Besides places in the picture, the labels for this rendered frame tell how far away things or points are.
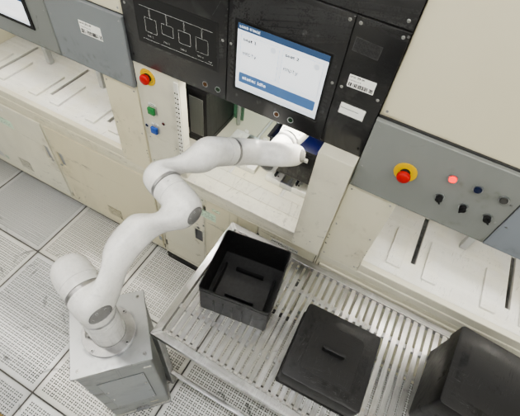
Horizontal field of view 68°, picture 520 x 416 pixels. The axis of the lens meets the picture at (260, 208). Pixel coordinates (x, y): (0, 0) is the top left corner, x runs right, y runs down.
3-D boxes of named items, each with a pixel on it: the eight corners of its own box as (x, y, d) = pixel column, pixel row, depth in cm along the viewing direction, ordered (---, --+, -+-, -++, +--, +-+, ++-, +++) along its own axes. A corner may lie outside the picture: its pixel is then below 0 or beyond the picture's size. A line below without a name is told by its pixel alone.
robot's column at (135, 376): (115, 418, 192) (69, 381, 132) (111, 362, 208) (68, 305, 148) (171, 401, 199) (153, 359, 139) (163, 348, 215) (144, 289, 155)
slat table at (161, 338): (168, 382, 205) (149, 333, 145) (227, 291, 239) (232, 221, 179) (404, 531, 176) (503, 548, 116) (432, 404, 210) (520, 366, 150)
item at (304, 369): (274, 380, 139) (278, 370, 128) (304, 310, 156) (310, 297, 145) (351, 422, 133) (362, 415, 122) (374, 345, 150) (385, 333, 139)
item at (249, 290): (225, 250, 169) (227, 228, 155) (286, 271, 165) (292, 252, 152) (198, 306, 153) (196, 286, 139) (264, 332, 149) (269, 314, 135)
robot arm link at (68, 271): (89, 338, 124) (66, 308, 105) (62, 296, 131) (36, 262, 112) (123, 314, 129) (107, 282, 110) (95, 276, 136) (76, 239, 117)
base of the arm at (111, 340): (82, 364, 136) (67, 347, 121) (81, 314, 146) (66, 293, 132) (139, 350, 140) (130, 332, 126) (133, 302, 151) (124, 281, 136)
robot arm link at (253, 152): (260, 140, 114) (309, 143, 138) (219, 135, 123) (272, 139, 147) (257, 171, 116) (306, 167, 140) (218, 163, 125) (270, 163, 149)
